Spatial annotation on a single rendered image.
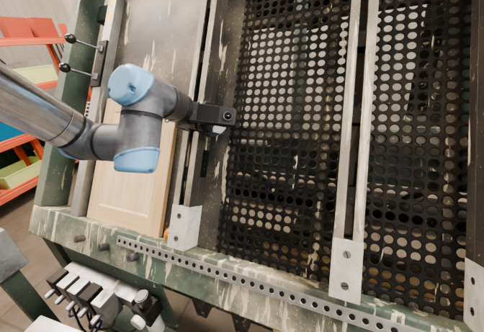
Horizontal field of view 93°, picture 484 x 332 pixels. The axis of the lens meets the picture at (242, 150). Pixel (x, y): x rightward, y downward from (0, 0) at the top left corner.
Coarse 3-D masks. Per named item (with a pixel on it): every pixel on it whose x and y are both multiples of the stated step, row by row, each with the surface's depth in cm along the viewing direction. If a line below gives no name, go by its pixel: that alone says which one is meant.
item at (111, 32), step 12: (120, 0) 100; (120, 12) 100; (108, 24) 98; (120, 24) 101; (108, 36) 97; (108, 48) 96; (108, 60) 97; (108, 72) 97; (96, 96) 95; (108, 96) 98; (96, 108) 94; (96, 120) 94; (84, 168) 92; (84, 180) 91; (84, 192) 91; (72, 204) 92; (84, 204) 92
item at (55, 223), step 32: (32, 224) 99; (64, 224) 91; (96, 224) 84; (96, 256) 81; (192, 256) 66; (224, 256) 66; (192, 288) 65; (224, 288) 61; (320, 288) 53; (256, 320) 57; (288, 320) 54; (320, 320) 51; (416, 320) 45; (448, 320) 46
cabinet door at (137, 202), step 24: (168, 144) 79; (96, 168) 92; (168, 168) 78; (96, 192) 90; (120, 192) 85; (144, 192) 81; (168, 192) 78; (96, 216) 89; (120, 216) 83; (144, 216) 79
